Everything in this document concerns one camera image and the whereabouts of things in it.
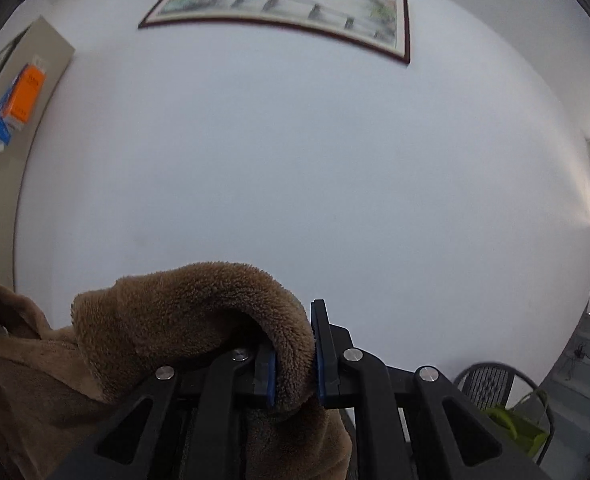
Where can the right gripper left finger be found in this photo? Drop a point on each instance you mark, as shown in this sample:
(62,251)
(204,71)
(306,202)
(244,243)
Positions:
(188,420)

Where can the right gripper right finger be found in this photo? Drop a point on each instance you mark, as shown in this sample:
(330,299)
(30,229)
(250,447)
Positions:
(409,425)

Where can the brown fleece garment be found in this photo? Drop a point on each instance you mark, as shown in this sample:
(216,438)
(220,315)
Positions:
(57,386)

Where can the black mesh chair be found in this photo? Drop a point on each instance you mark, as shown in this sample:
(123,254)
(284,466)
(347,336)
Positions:
(489,383)

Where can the green bag on chair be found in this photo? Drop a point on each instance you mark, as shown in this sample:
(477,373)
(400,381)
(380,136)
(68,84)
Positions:
(526,432)

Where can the blue white box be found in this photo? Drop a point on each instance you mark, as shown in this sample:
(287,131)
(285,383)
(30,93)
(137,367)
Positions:
(0,127)

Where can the orange box on shelf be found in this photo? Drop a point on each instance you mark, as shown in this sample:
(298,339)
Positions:
(23,96)

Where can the framed landscape painting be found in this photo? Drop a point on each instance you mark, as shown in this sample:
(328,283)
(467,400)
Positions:
(380,25)

